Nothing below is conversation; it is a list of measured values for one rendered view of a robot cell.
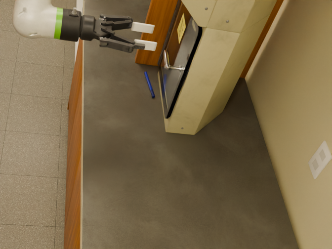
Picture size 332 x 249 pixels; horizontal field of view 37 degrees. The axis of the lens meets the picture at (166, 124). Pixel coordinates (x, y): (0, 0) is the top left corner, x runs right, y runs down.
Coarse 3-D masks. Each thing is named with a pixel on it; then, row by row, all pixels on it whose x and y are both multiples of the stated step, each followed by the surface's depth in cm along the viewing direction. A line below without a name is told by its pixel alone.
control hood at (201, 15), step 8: (184, 0) 140; (192, 0) 140; (200, 0) 141; (208, 0) 141; (216, 0) 141; (192, 8) 142; (200, 8) 142; (208, 8) 143; (192, 16) 145; (200, 16) 145; (208, 16) 145; (200, 24) 147
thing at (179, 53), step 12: (180, 12) 173; (192, 24) 157; (192, 36) 156; (168, 48) 184; (180, 48) 168; (192, 48) 154; (180, 60) 166; (168, 72) 180; (180, 72) 164; (168, 84) 178; (180, 84) 165; (168, 96) 176; (168, 108) 174
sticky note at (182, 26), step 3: (183, 15) 169; (183, 18) 168; (180, 21) 171; (183, 21) 168; (180, 24) 171; (183, 24) 167; (180, 27) 171; (183, 27) 167; (177, 30) 174; (180, 30) 170; (183, 30) 166; (180, 33) 170; (180, 36) 169; (180, 39) 169
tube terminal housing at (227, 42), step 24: (240, 0) 142; (264, 0) 150; (216, 24) 147; (240, 24) 148; (264, 24) 166; (216, 48) 154; (240, 48) 161; (192, 72) 160; (216, 72) 161; (240, 72) 180; (192, 96) 168; (216, 96) 174; (168, 120) 178; (192, 120) 177
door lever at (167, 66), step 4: (164, 52) 168; (164, 56) 168; (168, 56) 167; (164, 60) 167; (168, 60) 166; (168, 64) 164; (168, 68) 164; (172, 68) 164; (176, 68) 165; (180, 68) 164
